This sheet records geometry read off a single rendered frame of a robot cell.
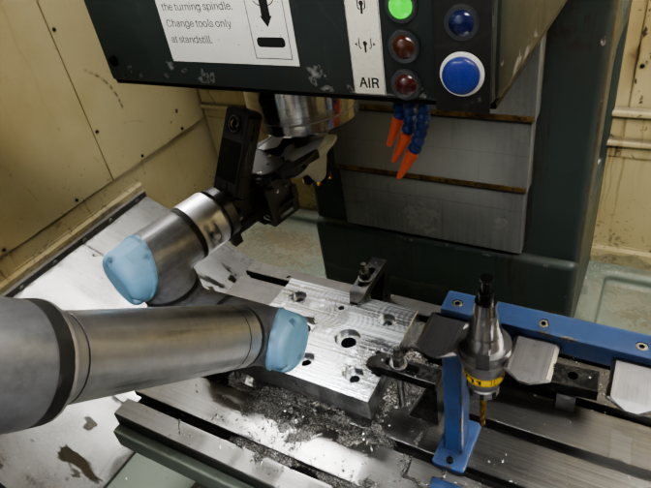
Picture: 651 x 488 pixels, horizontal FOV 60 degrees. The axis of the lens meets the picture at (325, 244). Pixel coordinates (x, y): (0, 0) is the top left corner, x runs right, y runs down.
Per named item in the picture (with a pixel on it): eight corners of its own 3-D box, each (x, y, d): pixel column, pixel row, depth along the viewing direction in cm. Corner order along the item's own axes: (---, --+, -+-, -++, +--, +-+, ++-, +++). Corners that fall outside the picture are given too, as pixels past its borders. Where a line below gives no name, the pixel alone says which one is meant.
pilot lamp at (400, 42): (415, 62, 46) (414, 34, 44) (389, 61, 47) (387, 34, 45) (418, 59, 46) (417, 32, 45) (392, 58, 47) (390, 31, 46)
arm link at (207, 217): (163, 200, 73) (200, 219, 68) (191, 182, 75) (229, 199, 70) (182, 245, 77) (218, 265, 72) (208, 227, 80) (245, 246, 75)
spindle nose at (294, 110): (384, 102, 80) (376, 15, 73) (307, 149, 72) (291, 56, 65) (304, 85, 90) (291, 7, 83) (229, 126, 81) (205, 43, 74)
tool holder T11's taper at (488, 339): (505, 330, 70) (508, 289, 66) (502, 357, 66) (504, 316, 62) (468, 325, 71) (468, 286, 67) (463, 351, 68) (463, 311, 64)
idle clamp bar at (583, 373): (592, 417, 94) (598, 392, 90) (439, 381, 105) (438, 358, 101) (594, 394, 98) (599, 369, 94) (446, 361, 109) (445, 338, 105)
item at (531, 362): (547, 391, 64) (548, 387, 63) (500, 378, 66) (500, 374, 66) (560, 349, 68) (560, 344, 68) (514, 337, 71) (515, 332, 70)
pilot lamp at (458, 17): (475, 39, 42) (475, 8, 41) (446, 39, 43) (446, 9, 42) (477, 36, 43) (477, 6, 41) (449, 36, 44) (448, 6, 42)
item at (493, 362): (512, 341, 71) (513, 326, 70) (509, 378, 67) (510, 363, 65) (461, 334, 74) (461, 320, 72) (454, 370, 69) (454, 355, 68)
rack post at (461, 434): (463, 476, 89) (463, 348, 72) (431, 464, 92) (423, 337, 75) (481, 426, 96) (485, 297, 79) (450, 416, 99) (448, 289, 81)
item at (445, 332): (452, 364, 69) (452, 360, 68) (412, 352, 71) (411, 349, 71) (470, 325, 73) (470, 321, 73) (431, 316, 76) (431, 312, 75)
